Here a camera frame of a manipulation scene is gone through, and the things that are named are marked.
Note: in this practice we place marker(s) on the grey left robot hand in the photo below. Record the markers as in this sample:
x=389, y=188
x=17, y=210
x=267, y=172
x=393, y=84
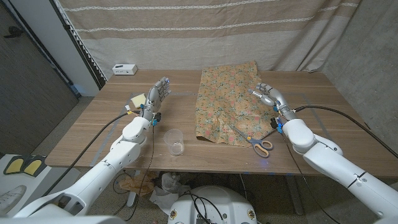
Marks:
x=154, y=99

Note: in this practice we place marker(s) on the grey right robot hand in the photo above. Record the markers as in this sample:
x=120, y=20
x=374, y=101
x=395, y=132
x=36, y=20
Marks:
x=278, y=99

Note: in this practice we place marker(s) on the grey scissors with yellow grips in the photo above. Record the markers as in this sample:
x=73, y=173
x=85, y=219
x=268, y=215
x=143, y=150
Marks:
x=259, y=144

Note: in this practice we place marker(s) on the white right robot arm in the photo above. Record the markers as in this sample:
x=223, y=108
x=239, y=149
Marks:
x=342, y=171

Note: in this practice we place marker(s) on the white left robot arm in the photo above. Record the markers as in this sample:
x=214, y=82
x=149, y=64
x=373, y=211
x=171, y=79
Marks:
x=93, y=183

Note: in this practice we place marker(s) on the yellow sponge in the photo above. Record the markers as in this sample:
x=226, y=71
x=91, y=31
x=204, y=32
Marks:
x=138, y=100

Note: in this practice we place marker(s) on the clear plastic cup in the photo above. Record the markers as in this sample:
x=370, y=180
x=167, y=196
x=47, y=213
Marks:
x=174, y=141

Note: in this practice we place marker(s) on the crumpled brown paper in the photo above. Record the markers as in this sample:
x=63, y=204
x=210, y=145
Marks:
x=136, y=184

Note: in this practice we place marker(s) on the crumpled white paper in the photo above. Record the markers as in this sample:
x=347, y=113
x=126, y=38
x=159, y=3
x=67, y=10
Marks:
x=168, y=189

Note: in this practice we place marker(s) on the white power strip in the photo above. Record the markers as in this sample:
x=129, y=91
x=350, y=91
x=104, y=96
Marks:
x=124, y=69

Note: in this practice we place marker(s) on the beige striped curtain backdrop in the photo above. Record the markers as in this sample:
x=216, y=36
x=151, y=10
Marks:
x=202, y=37

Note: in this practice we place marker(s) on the black pole with zigzag strip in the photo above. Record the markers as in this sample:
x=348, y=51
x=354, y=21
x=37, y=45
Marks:
x=77, y=40

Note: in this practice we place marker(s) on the grey table leg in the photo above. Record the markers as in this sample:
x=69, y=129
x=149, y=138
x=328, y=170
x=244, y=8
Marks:
x=293, y=196

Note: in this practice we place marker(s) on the white table leg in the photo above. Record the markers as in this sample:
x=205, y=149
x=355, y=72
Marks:
x=132, y=196

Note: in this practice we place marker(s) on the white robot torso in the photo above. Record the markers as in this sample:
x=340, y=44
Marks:
x=217, y=202

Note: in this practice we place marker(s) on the white floor platform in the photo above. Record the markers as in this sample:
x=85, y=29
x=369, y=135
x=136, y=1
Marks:
x=40, y=186

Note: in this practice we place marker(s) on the yellow and black foot pedals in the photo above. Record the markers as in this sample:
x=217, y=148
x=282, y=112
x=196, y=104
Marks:
x=25, y=165

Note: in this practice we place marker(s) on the white shoe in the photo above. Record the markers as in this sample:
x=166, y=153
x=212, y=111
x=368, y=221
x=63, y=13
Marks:
x=11, y=199

